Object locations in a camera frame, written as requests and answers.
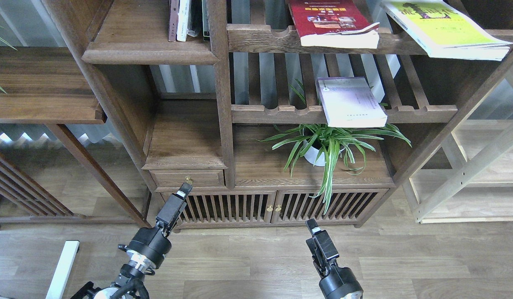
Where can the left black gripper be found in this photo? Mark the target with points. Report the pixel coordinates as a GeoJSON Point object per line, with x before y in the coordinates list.
{"type": "Point", "coordinates": [149, 246]}

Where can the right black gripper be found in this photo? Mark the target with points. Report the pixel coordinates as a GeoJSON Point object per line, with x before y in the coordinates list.
{"type": "Point", "coordinates": [336, 282]}

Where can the pale purple white book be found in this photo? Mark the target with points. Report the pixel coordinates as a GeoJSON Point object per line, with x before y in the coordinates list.
{"type": "Point", "coordinates": [349, 102]}

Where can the yellow green book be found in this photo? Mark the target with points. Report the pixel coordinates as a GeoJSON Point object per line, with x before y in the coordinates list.
{"type": "Point", "coordinates": [444, 32]}

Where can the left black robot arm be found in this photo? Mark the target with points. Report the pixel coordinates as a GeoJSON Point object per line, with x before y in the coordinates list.
{"type": "Point", "coordinates": [128, 285]}

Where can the light wooden shelf unit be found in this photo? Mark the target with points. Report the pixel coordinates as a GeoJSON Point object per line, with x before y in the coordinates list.
{"type": "Point", "coordinates": [478, 186]}

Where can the brass drawer knob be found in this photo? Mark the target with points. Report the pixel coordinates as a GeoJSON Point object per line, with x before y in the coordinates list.
{"type": "Point", "coordinates": [189, 180]}

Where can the white plant pot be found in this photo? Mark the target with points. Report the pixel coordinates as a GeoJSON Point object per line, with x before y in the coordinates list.
{"type": "Point", "coordinates": [312, 155]}

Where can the green spider plant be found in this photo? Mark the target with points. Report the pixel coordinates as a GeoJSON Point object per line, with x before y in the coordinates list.
{"type": "Point", "coordinates": [337, 143]}

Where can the dark wooden bookshelf cabinet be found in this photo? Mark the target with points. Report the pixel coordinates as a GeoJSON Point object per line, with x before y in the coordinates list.
{"type": "Point", "coordinates": [195, 108]}

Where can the dark wooden side table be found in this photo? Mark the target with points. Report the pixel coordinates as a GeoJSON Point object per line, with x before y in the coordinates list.
{"type": "Point", "coordinates": [44, 85]}

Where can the white base bar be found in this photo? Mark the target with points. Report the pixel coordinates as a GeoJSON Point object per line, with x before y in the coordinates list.
{"type": "Point", "coordinates": [62, 270]}

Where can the dark wooden slatted rack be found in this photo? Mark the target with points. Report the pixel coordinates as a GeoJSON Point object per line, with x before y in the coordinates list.
{"type": "Point", "coordinates": [27, 194]}

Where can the white upright book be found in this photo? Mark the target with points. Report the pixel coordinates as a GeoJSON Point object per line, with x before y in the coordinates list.
{"type": "Point", "coordinates": [183, 19]}

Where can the brown upright book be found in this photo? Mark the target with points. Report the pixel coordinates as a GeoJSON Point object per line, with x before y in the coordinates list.
{"type": "Point", "coordinates": [173, 19]}

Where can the dark green upright book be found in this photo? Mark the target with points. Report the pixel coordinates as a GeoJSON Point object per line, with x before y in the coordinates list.
{"type": "Point", "coordinates": [205, 22]}

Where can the red book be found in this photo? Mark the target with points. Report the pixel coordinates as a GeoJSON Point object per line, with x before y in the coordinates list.
{"type": "Point", "coordinates": [333, 23]}

